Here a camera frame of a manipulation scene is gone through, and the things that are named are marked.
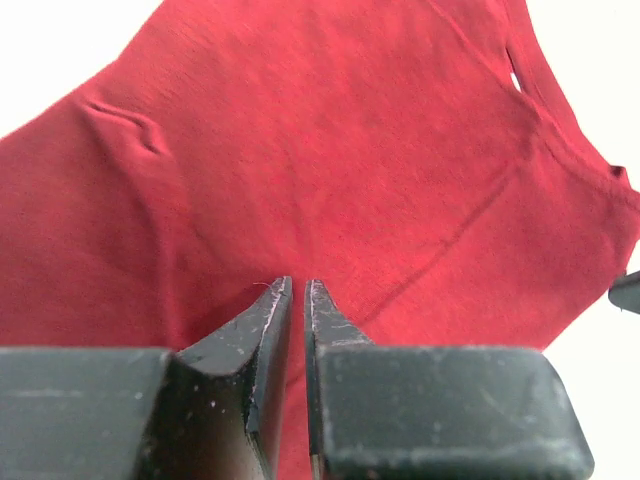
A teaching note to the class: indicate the dark red t shirt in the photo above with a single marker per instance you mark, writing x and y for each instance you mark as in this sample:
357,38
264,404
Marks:
417,157

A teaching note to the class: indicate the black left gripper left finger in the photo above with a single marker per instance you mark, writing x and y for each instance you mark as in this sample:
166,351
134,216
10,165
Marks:
239,397

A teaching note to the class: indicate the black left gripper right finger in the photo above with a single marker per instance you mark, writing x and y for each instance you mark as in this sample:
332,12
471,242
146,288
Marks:
324,325

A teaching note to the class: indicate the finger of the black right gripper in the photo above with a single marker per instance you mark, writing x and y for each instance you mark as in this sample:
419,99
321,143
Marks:
625,293

